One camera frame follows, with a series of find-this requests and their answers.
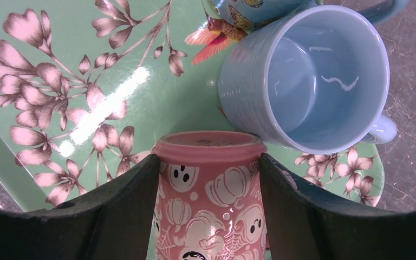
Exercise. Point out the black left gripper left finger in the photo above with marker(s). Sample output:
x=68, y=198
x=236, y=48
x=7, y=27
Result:
x=113, y=221

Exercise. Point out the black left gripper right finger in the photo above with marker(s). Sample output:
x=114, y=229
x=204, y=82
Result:
x=305, y=221

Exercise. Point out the pink mug maroon inside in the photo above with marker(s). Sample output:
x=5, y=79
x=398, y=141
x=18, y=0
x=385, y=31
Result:
x=209, y=201

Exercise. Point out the small cup orange inside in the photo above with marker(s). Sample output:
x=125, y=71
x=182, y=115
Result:
x=252, y=15

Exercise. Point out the green floral tray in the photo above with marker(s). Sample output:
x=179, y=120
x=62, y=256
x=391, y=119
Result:
x=85, y=87

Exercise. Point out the light blue mug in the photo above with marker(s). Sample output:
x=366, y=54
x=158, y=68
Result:
x=316, y=82

